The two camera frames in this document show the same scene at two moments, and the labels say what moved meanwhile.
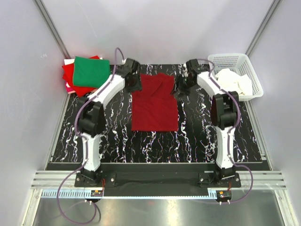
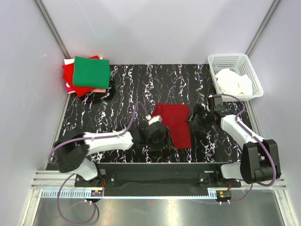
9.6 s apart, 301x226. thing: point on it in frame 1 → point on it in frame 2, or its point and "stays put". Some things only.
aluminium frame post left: (49, 22) stays put
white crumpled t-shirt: (233, 81) stays put
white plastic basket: (236, 72) stays put
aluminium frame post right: (273, 10) stays put
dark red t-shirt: (154, 108) → (173, 117)
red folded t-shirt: (67, 75) stays put
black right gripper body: (179, 87) → (195, 117)
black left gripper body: (135, 83) → (167, 137)
